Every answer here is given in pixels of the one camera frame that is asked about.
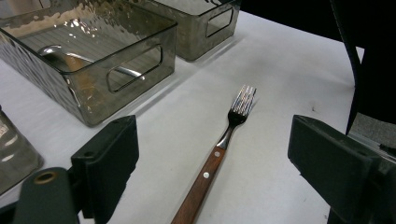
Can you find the metal spoon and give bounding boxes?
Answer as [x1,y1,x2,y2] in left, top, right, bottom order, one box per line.
[36,44,146,78]

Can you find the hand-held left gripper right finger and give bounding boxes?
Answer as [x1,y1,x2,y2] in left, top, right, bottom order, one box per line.
[288,115,382,224]

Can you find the metal floor rail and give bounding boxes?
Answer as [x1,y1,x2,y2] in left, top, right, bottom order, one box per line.
[348,132,396,157]

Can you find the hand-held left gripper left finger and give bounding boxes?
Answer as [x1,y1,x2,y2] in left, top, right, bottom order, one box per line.
[70,115,140,223]

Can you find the black curtain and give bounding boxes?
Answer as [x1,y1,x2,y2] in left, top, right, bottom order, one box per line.
[241,0,396,125]

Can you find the black stand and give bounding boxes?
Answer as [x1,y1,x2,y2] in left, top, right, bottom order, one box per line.
[330,0,365,135]

